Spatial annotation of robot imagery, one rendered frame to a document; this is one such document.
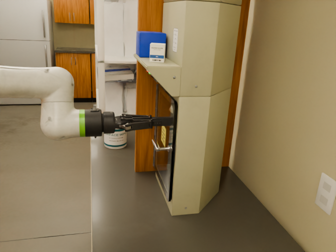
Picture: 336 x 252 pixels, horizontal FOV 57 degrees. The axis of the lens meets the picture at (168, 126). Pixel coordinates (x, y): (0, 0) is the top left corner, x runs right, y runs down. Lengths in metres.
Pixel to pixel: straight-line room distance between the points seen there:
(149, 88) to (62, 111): 0.50
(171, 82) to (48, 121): 0.41
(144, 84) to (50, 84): 0.50
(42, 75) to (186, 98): 0.46
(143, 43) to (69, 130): 0.42
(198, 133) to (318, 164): 0.40
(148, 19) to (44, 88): 0.56
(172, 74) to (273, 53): 0.50
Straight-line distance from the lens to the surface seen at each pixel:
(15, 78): 0.99
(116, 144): 1.77
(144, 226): 1.19
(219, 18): 1.06
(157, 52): 1.09
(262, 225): 1.28
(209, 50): 1.05
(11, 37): 6.01
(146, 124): 1.06
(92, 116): 1.04
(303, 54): 1.20
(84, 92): 6.16
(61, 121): 1.03
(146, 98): 1.41
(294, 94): 1.23
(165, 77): 1.02
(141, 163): 1.53
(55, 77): 1.03
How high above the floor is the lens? 1.66
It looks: 19 degrees down
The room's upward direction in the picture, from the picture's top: 3 degrees clockwise
